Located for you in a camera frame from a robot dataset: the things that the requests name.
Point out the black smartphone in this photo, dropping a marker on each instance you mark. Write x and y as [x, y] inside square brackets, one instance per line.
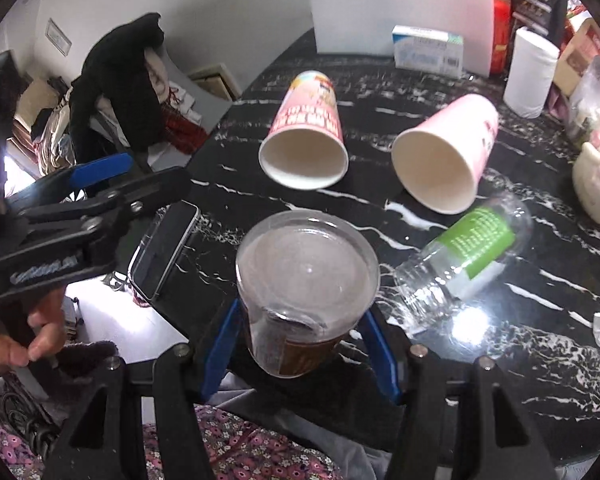
[160, 248]

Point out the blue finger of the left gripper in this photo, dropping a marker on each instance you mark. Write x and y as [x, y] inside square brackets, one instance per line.
[55, 187]
[145, 195]

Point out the pale pink paper cup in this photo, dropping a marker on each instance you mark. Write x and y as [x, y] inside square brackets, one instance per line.
[441, 161]

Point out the white blue medicine box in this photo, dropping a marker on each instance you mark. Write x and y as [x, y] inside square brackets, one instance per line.
[428, 50]

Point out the beige window carton box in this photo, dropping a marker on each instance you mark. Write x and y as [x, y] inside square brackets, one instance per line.
[583, 47]

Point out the clear jar brown label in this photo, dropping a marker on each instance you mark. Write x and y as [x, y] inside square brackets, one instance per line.
[305, 279]

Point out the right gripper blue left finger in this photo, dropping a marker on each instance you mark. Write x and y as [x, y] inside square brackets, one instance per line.
[187, 375]

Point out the pink printed paper cup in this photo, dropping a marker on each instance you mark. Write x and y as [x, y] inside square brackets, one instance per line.
[304, 148]

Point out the white foam board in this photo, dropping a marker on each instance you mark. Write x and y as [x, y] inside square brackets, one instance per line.
[365, 26]

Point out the white paper roll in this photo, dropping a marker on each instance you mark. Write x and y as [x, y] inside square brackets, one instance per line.
[531, 73]

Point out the person's left hand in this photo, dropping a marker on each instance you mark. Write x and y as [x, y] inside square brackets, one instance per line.
[40, 335]

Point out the black jacket on chair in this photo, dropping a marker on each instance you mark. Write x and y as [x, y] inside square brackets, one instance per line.
[115, 69]

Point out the red canister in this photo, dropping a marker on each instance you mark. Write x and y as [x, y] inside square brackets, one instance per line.
[501, 26]

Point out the clear jar green label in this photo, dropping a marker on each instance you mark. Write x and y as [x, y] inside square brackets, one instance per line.
[462, 260]

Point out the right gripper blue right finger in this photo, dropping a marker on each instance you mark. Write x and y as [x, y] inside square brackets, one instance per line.
[410, 376]

